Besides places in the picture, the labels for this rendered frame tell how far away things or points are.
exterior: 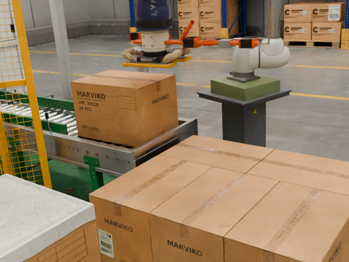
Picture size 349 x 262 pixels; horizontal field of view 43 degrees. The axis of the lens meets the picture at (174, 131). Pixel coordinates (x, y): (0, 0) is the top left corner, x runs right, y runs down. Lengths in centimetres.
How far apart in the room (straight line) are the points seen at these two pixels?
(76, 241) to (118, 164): 163
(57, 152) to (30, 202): 195
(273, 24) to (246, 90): 50
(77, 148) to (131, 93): 56
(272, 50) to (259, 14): 837
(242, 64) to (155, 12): 84
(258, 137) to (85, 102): 129
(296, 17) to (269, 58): 673
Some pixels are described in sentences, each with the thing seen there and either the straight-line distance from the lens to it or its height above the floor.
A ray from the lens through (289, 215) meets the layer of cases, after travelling 207.
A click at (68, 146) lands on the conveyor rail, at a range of 310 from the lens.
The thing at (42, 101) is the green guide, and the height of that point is 60.
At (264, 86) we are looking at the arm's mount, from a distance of 316.
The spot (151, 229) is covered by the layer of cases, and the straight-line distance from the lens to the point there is 215.
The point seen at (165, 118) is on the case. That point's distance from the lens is 299.
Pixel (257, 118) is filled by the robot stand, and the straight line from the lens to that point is 332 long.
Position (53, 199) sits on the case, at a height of 102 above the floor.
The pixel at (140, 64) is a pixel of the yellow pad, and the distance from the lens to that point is 271.
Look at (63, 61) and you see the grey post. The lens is 594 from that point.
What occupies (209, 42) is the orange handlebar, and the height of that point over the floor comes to 121.
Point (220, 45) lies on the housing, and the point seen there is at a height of 119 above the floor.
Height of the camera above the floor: 158
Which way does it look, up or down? 19 degrees down
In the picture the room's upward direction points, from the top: 4 degrees counter-clockwise
